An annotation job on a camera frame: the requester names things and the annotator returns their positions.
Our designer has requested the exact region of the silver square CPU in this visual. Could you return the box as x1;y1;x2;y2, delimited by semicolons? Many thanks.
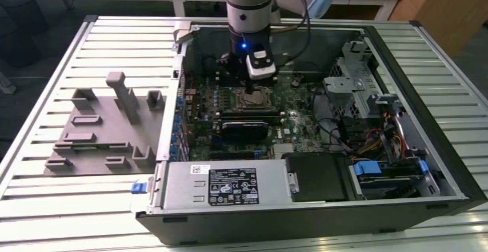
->
243;90;268;106

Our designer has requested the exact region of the CPU socket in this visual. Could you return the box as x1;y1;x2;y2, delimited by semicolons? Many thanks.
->
235;85;279;113

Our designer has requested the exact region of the black graphics card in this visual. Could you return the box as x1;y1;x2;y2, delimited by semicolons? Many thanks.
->
220;121;270;143

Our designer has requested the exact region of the green motherboard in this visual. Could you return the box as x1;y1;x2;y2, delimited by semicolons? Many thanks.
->
182;73;331;162

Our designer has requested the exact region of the silver drive cage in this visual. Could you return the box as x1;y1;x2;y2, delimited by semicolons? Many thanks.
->
322;41;384;119

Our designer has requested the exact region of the black expansion slot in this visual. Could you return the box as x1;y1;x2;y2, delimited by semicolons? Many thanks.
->
208;151;256;161

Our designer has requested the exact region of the silver chipset heatsink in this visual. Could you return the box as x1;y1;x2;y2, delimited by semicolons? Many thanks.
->
272;144;298;155

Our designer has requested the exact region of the grey parts rack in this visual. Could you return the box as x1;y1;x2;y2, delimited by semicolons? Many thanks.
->
43;71;167;176

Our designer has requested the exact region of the black drive bay box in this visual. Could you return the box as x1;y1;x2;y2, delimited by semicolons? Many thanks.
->
284;152;351;203

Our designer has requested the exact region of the silver power supply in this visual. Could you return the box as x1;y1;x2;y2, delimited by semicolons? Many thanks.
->
159;160;298;209

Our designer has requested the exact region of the green RAM stick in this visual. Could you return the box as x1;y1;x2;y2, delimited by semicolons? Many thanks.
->
71;145;130;151

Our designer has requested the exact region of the blue disk carrier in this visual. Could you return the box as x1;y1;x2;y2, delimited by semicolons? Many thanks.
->
351;160;431;200

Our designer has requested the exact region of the blue case latch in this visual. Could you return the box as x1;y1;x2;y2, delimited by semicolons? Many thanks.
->
130;179;148;195

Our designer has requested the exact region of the dark office chair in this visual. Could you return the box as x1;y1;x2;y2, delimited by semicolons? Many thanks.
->
0;0;51;69

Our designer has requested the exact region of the black PC case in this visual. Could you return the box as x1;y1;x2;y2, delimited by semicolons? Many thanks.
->
131;20;488;247

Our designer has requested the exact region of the wooden cabinet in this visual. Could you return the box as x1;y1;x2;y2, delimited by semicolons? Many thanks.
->
391;0;488;60

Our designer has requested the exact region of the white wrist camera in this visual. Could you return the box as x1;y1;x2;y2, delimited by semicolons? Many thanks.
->
246;43;279;81

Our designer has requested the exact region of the black camera cable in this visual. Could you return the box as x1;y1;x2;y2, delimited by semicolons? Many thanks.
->
276;0;312;66

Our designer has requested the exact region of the orange yellow wire bundle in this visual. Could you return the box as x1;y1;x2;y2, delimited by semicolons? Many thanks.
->
364;111;411;163

